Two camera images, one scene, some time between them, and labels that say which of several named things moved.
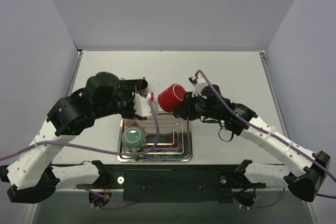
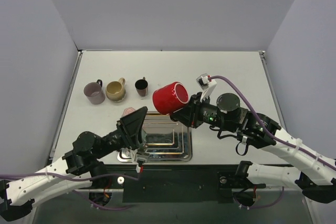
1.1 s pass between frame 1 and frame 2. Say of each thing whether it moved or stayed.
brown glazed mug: stayed
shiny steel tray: stayed
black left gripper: moved
